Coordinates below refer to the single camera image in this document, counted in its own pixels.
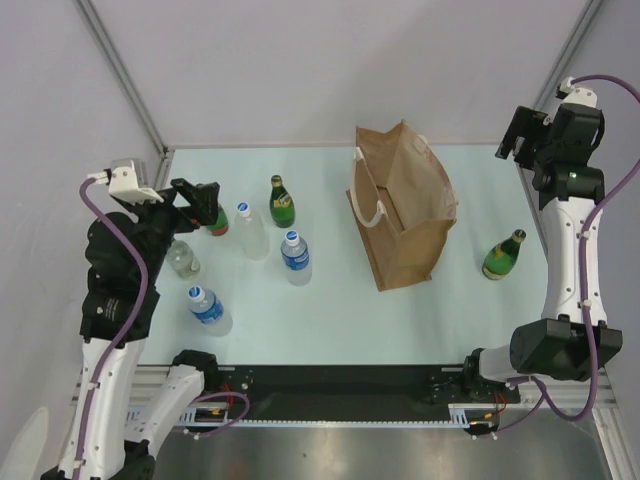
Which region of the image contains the aluminium frame rail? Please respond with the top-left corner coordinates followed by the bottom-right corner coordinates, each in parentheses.
top-left (128, 365), bottom-right (617, 412)

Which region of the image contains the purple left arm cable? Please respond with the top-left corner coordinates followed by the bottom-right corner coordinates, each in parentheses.
top-left (70, 179), bottom-right (150, 476)

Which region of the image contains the green bottle red base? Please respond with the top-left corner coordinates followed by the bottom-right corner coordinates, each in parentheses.
top-left (207, 204), bottom-right (229, 236)

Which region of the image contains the blue label bottle front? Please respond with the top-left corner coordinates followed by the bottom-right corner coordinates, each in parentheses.
top-left (187, 285), bottom-right (233, 337)

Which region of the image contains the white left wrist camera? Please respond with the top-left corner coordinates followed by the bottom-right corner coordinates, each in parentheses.
top-left (87, 158), bottom-right (164, 205)

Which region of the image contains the green glass bottle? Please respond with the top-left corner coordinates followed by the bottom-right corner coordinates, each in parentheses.
top-left (269, 175), bottom-right (295, 228)
top-left (482, 229), bottom-right (526, 280)

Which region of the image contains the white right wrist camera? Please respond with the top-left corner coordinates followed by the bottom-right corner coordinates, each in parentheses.
top-left (555, 77), bottom-right (597, 108)

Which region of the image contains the white slotted cable duct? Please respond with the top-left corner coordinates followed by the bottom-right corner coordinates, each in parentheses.
top-left (124, 402), bottom-right (501, 429)

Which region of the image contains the blue label bottle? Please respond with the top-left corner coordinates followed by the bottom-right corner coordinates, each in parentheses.
top-left (187, 285), bottom-right (233, 337)
top-left (280, 230), bottom-right (312, 286)

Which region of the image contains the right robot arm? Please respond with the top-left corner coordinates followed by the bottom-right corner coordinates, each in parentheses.
top-left (461, 86), bottom-right (622, 402)

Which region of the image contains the small clear glass bottle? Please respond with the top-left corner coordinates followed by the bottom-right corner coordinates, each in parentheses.
top-left (165, 240), bottom-right (200, 279)

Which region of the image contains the brown canvas tote bag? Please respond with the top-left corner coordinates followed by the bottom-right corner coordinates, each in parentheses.
top-left (346, 121), bottom-right (458, 291)

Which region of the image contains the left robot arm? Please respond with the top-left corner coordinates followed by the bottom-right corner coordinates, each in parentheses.
top-left (42, 172), bottom-right (222, 479)

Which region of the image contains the clear unlabelled plastic bottle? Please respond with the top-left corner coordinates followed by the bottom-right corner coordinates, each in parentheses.
top-left (235, 202), bottom-right (269, 261)

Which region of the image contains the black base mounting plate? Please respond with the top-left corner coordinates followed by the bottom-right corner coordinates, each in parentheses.
top-left (205, 365), bottom-right (520, 415)

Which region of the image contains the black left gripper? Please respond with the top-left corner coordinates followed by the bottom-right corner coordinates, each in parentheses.
top-left (122, 175), bottom-right (219, 281)

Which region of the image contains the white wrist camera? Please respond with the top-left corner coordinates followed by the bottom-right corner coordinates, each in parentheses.
top-left (555, 77), bottom-right (597, 108)
top-left (87, 158), bottom-right (164, 205)

